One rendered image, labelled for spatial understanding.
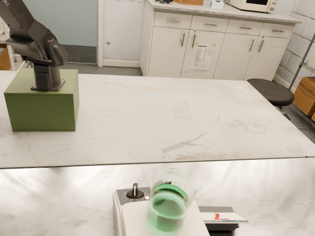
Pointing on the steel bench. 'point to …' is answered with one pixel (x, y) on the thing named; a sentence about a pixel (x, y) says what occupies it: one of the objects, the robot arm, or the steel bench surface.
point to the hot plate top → (191, 220)
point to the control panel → (131, 198)
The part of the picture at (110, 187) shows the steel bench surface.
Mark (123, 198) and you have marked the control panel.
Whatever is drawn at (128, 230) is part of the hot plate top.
